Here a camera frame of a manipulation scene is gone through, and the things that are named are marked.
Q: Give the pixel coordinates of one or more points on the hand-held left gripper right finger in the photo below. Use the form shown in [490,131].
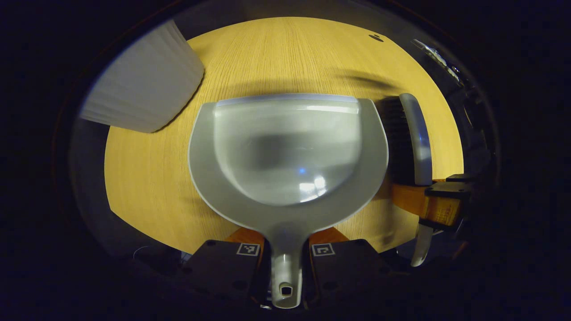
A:
[343,267]

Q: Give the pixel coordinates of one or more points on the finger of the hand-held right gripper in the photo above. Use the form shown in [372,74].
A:
[446,189]
[461,178]

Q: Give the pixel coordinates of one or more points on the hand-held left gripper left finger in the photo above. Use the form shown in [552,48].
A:
[223,267]

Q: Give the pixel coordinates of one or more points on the small white broom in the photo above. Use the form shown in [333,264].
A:
[419,133]

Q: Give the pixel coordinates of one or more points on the white dustpan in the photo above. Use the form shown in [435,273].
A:
[285,147]

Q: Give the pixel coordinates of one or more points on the white garbage bin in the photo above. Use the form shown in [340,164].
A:
[142,80]

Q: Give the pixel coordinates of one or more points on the wooden desktop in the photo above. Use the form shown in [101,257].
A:
[156,178]

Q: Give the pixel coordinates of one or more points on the silver metal bracket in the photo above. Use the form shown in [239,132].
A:
[435,55]

